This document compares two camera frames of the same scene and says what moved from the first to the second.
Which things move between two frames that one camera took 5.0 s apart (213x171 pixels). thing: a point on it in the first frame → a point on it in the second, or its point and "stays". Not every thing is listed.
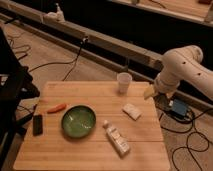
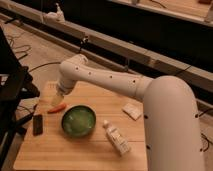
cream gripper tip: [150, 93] → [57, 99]
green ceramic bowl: [78, 121] stays
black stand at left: [16, 85] stays
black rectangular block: [37, 126] stays
